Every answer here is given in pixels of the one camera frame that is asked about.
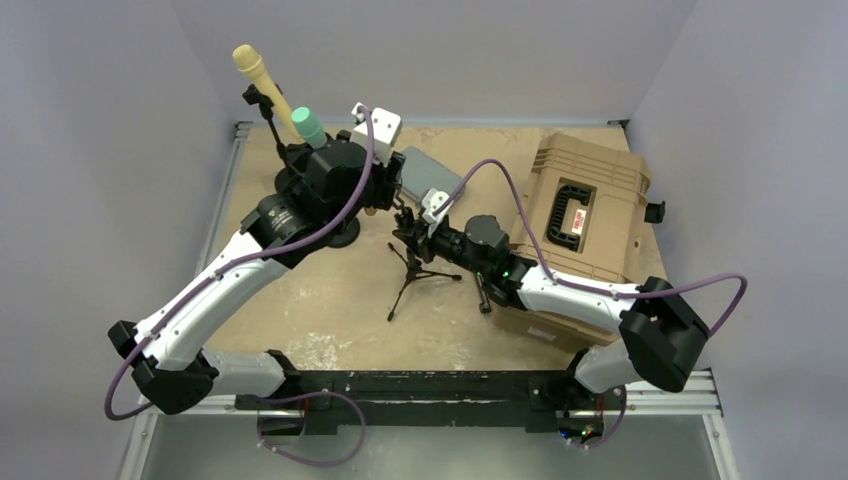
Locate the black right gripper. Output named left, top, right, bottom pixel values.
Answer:
left=395, top=216, right=489, bottom=279

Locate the black tripod shock-mount stand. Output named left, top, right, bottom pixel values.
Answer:
left=385, top=189, right=464, bottom=324

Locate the black round-base stand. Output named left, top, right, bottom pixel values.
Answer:
left=326, top=217, right=361, bottom=249
left=242, top=84, right=310, bottom=192

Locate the mint green microphone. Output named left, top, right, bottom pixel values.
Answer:
left=291, top=106, right=328, bottom=149

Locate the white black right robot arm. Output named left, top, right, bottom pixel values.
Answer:
left=392, top=207, right=709, bottom=407

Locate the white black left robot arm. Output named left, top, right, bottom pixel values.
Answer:
left=108, top=136, right=405, bottom=414

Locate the cream yellow microphone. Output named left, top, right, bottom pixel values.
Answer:
left=232, top=44, right=304, bottom=143

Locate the tan hard equipment case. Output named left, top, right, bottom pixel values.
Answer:
left=490, top=132, right=655, bottom=355

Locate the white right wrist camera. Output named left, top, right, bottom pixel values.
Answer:
left=419, top=188, right=455, bottom=238

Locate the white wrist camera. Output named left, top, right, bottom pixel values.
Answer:
left=350, top=102, right=403, bottom=166
left=419, top=188, right=455, bottom=238

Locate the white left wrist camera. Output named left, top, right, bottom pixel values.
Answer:
left=350, top=102, right=403, bottom=166

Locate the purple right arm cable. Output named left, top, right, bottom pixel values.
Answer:
left=431, top=157, right=750, bottom=339

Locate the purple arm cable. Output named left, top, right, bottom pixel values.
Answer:
left=431, top=157, right=750, bottom=339
left=103, top=103, right=378, bottom=423

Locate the dark metal door handle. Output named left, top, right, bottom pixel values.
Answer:
left=474, top=273, right=492, bottom=315

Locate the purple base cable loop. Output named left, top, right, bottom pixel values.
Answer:
left=255, top=390, right=368, bottom=469

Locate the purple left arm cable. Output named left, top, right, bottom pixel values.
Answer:
left=103, top=103, right=378, bottom=423

